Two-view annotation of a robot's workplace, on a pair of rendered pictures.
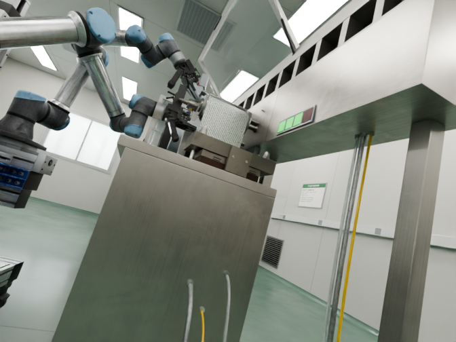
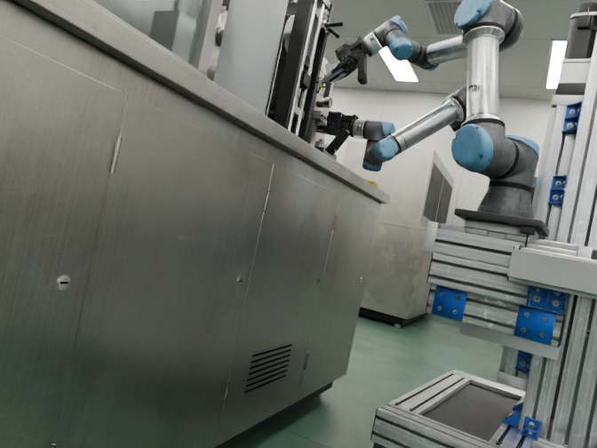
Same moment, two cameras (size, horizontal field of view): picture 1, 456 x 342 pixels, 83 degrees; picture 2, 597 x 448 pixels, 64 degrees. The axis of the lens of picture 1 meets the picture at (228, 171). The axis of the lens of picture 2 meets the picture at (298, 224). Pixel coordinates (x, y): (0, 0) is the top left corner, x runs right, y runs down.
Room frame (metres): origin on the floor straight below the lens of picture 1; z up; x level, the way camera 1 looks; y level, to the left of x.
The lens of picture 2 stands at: (2.64, 1.58, 0.66)
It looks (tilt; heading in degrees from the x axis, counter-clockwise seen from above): 1 degrees up; 224
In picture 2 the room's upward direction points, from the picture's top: 12 degrees clockwise
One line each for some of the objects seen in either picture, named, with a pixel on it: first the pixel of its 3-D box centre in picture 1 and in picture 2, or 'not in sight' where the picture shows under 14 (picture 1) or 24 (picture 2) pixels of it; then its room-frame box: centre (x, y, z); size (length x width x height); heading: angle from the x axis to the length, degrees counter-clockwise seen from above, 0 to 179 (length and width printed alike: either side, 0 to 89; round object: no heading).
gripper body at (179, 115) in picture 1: (176, 117); (341, 125); (1.18, 0.31, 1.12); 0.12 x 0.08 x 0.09; 109
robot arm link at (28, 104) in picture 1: (28, 105); (513, 162); (1.25, 1.04, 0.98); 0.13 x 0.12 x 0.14; 162
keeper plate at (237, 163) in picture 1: (238, 161); not in sight; (1.08, -0.03, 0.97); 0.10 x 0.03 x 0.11; 109
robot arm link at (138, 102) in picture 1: (142, 105); (378, 132); (1.13, 0.46, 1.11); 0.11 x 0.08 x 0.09; 109
